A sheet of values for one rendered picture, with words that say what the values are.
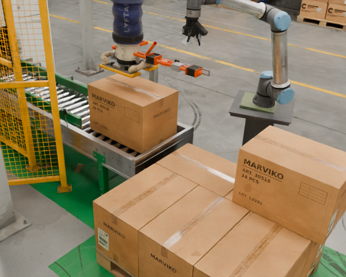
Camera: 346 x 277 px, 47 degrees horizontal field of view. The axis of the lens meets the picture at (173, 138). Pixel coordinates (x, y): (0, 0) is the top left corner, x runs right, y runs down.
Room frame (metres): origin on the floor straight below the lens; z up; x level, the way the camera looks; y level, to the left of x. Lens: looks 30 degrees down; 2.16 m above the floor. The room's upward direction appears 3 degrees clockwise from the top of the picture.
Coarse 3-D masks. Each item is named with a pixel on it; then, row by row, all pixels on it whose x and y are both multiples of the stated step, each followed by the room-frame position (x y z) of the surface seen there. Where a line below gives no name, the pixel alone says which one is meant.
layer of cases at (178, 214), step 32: (160, 160) 2.49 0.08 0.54; (192, 160) 2.51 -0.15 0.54; (224, 160) 2.53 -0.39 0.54; (128, 192) 2.09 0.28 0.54; (160, 192) 2.11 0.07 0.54; (192, 192) 2.12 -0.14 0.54; (224, 192) 2.14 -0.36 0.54; (96, 224) 1.98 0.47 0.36; (128, 224) 1.79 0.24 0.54; (160, 224) 1.80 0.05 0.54; (192, 224) 1.81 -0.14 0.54; (224, 224) 1.83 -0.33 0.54; (256, 224) 1.84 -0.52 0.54; (128, 256) 1.80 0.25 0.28; (160, 256) 1.64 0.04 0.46; (192, 256) 1.56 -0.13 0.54; (224, 256) 1.57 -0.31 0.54; (256, 256) 1.58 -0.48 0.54; (288, 256) 1.59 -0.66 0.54
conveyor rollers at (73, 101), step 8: (24, 80) 3.94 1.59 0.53; (32, 80) 3.93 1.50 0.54; (32, 88) 3.72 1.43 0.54; (40, 88) 3.70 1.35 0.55; (48, 88) 3.76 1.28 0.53; (64, 88) 3.73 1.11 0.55; (40, 96) 3.57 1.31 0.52; (64, 96) 3.58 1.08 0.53; (72, 96) 3.56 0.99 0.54; (80, 96) 3.62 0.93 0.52; (32, 104) 3.33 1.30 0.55; (64, 104) 3.37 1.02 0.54; (72, 104) 3.44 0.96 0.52; (80, 104) 3.40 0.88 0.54; (88, 104) 3.38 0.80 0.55; (48, 112) 3.23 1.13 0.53; (72, 112) 3.22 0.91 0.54; (80, 112) 3.28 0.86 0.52; (88, 112) 3.25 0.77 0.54; (64, 120) 3.05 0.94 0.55; (88, 120) 3.13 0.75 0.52; (80, 128) 2.95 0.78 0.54; (88, 128) 2.93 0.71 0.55; (96, 136) 2.84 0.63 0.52; (104, 136) 2.81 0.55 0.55; (112, 144) 2.74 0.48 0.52; (120, 144) 2.70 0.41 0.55; (128, 152) 2.63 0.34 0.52; (136, 152) 2.59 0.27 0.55
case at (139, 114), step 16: (112, 80) 3.01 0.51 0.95; (128, 80) 3.03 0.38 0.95; (144, 80) 3.04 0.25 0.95; (96, 96) 2.86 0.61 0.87; (112, 96) 2.75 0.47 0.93; (128, 96) 2.72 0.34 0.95; (144, 96) 2.73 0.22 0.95; (160, 96) 2.74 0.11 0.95; (176, 96) 2.85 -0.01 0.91; (96, 112) 2.87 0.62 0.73; (112, 112) 2.75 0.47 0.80; (128, 112) 2.65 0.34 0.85; (144, 112) 2.56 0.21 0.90; (160, 112) 2.70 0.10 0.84; (176, 112) 2.85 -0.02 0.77; (96, 128) 2.87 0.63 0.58; (112, 128) 2.76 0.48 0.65; (128, 128) 2.65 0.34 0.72; (144, 128) 2.56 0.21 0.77; (160, 128) 2.70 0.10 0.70; (176, 128) 2.86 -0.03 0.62; (128, 144) 2.65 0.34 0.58; (144, 144) 2.56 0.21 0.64
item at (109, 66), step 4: (100, 64) 2.87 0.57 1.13; (104, 64) 2.86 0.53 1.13; (108, 64) 2.87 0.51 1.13; (112, 64) 2.84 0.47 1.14; (104, 68) 2.84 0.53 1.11; (108, 68) 2.81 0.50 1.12; (112, 68) 2.80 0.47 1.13; (116, 68) 2.79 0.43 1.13; (120, 68) 2.80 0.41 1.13; (124, 68) 2.77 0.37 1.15; (128, 68) 2.81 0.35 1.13; (116, 72) 2.76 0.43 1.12; (120, 72) 2.74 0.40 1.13; (124, 72) 2.73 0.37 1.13; (128, 72) 2.73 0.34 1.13; (136, 72) 2.75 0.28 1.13; (128, 76) 2.69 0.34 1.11; (132, 76) 2.68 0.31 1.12
